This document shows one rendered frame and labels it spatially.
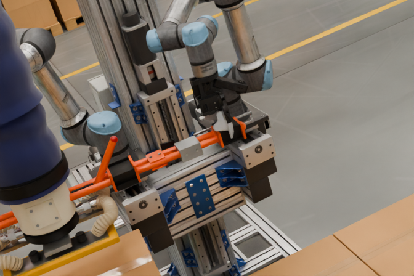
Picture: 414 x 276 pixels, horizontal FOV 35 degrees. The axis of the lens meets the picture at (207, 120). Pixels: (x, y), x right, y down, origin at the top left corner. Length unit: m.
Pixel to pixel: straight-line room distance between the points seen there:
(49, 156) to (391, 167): 2.62
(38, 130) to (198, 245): 1.26
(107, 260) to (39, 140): 0.58
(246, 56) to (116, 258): 0.88
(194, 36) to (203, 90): 0.17
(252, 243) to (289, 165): 1.07
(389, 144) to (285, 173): 0.68
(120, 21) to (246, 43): 0.49
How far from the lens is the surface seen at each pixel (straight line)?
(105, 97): 2.87
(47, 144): 1.87
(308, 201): 3.92
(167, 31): 2.03
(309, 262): 2.61
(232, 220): 3.55
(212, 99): 1.96
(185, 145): 2.00
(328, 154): 4.32
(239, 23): 2.41
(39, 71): 2.42
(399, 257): 2.56
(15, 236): 2.03
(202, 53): 1.90
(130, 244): 2.28
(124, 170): 1.98
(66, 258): 1.94
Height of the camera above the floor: 2.18
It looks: 25 degrees down
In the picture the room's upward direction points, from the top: 17 degrees counter-clockwise
